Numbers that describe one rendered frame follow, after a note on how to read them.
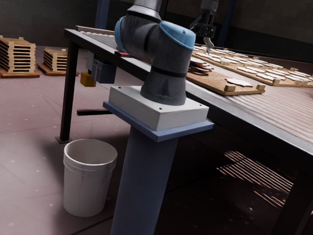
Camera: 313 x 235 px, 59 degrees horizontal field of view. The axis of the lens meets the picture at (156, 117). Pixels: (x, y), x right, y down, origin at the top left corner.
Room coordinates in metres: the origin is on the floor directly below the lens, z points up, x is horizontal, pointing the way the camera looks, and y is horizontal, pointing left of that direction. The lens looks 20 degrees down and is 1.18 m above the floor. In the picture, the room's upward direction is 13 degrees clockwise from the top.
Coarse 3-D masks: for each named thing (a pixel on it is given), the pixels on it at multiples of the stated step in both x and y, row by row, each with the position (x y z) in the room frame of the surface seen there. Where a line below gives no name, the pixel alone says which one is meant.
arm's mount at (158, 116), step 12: (120, 96) 0.83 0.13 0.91; (132, 96) 0.81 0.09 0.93; (120, 108) 0.82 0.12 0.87; (132, 108) 0.79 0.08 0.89; (144, 108) 0.75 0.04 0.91; (156, 108) 0.74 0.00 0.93; (168, 108) 0.77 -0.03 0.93; (180, 108) 0.80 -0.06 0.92; (192, 108) 0.83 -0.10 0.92; (204, 108) 0.87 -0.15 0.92; (144, 120) 0.75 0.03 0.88; (156, 120) 0.72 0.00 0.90; (168, 120) 0.74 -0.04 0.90; (180, 120) 0.79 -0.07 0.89; (192, 120) 0.83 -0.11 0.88; (204, 120) 0.89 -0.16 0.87
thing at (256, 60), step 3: (240, 57) 2.71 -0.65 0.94; (255, 57) 2.89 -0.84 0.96; (249, 60) 2.65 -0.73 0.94; (252, 60) 2.67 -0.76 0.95; (255, 60) 2.79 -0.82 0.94; (258, 60) 2.80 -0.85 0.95; (261, 63) 2.60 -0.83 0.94; (264, 63) 2.72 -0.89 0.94; (267, 63) 2.79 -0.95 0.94; (270, 63) 2.74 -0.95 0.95; (267, 66) 2.51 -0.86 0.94; (276, 66) 2.42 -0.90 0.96; (279, 66) 2.67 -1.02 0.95; (282, 69) 2.53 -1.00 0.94; (285, 69) 2.58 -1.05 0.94; (288, 69) 2.65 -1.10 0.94; (291, 69) 2.59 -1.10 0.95
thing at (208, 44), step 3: (204, 39) 1.42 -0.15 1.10; (207, 39) 1.42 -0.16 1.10; (207, 42) 1.42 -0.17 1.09; (210, 42) 1.40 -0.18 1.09; (207, 45) 1.42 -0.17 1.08; (210, 45) 1.41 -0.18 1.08; (213, 45) 1.39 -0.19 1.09; (207, 48) 1.43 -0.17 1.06; (210, 48) 1.43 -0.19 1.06; (207, 51) 1.43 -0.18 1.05
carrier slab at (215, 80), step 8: (208, 72) 1.50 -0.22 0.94; (216, 72) 1.55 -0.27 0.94; (192, 80) 1.24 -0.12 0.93; (200, 80) 1.23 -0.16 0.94; (208, 80) 1.28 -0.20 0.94; (216, 80) 1.32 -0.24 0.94; (224, 80) 1.37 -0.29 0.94; (208, 88) 1.17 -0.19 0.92; (216, 88) 1.14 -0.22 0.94; (224, 88) 1.18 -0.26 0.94; (240, 88) 1.26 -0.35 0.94; (248, 88) 1.30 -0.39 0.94
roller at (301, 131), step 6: (96, 36) 2.09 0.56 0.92; (108, 42) 1.93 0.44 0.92; (210, 90) 1.18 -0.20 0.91; (222, 96) 1.13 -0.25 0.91; (228, 96) 1.12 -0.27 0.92; (234, 102) 1.07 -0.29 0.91; (240, 102) 1.07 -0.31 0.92; (252, 108) 1.02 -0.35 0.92; (264, 114) 0.98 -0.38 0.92; (276, 120) 0.94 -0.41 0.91; (282, 120) 0.93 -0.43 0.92; (288, 126) 0.90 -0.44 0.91; (294, 126) 0.90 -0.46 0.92; (300, 132) 0.87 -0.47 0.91; (306, 132) 0.86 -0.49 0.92
